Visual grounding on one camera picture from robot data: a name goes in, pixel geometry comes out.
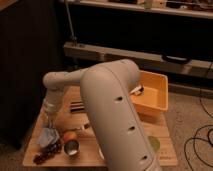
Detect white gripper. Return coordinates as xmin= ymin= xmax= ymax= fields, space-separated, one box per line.
xmin=43 ymin=99 xmax=62 ymax=128

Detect light blue towel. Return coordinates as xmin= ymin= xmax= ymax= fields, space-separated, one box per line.
xmin=37 ymin=127 xmax=59 ymax=148

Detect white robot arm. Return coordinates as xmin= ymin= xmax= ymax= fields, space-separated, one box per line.
xmin=43 ymin=59 xmax=162 ymax=171

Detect black striped block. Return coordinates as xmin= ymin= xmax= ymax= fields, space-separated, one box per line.
xmin=70 ymin=102 xmax=84 ymax=113

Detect orange fruit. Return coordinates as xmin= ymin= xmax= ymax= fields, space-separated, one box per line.
xmin=63 ymin=131 xmax=77 ymax=142

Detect metal cup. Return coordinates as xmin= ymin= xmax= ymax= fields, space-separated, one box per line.
xmin=64 ymin=140 xmax=80 ymax=156

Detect bunch of dark grapes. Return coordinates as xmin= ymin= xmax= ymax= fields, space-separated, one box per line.
xmin=33 ymin=140 xmax=62 ymax=165

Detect grey vertical pole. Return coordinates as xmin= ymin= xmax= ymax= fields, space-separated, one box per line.
xmin=64 ymin=0 xmax=77 ymax=46

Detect white plastic cup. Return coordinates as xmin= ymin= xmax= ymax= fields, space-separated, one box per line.
xmin=98 ymin=148 xmax=105 ymax=160

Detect white utensil in bin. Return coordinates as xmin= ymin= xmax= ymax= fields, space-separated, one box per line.
xmin=130 ymin=85 xmax=144 ymax=96

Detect yellow plastic bin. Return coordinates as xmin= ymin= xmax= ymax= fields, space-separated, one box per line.
xmin=131 ymin=71 xmax=168 ymax=117

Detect green round object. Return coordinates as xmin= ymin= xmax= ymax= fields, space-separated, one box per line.
xmin=148 ymin=136 xmax=160 ymax=153

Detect wooden shelf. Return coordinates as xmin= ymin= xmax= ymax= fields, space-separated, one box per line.
xmin=59 ymin=0 xmax=213 ymax=19

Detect grey metal rail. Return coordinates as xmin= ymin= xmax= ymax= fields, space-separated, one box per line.
xmin=63 ymin=42 xmax=213 ymax=79

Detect black handle on rail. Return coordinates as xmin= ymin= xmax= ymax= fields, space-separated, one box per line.
xmin=162 ymin=55 xmax=191 ymax=65

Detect black floor cables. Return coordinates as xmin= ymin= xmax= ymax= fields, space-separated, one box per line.
xmin=183 ymin=61 xmax=213 ymax=171

